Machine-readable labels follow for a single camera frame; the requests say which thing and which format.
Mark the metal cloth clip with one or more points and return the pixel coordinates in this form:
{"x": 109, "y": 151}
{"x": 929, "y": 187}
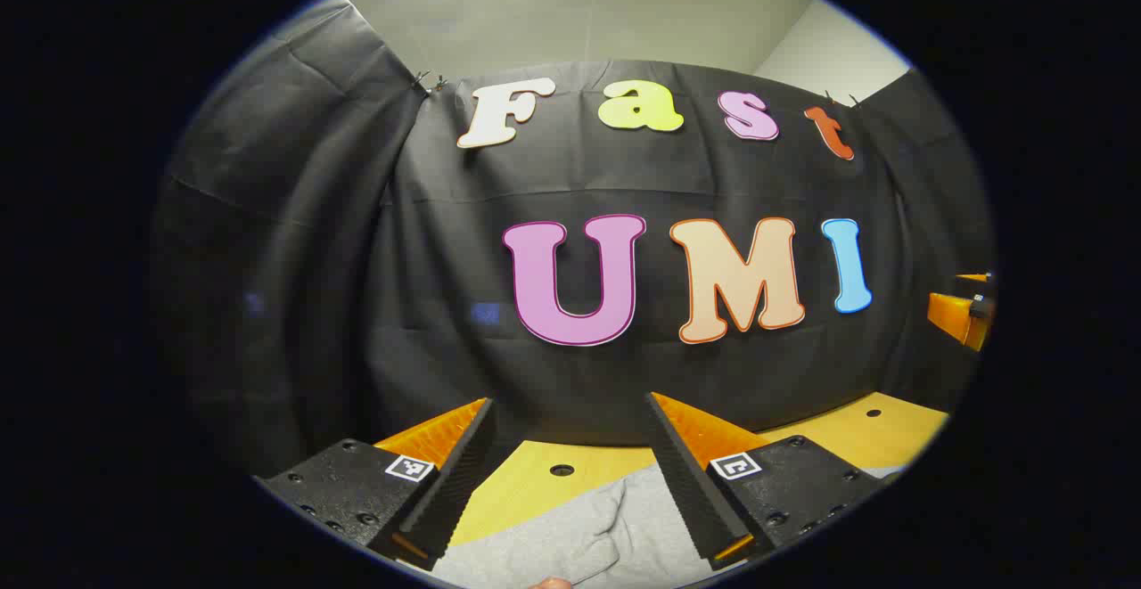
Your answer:
{"x": 842, "y": 99}
{"x": 430, "y": 83}

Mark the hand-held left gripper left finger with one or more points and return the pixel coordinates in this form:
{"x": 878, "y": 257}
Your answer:
{"x": 455, "y": 482}

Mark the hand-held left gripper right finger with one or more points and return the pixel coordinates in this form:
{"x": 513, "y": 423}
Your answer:
{"x": 686, "y": 491}

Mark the grey zip-neck sweatshirt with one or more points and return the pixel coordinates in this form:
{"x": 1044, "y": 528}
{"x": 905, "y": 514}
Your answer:
{"x": 624, "y": 527}

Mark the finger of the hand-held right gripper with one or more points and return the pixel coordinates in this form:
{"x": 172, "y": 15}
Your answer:
{"x": 954, "y": 317}

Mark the black backdrop cloth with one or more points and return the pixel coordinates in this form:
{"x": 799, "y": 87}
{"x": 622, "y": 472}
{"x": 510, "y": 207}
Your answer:
{"x": 357, "y": 304}

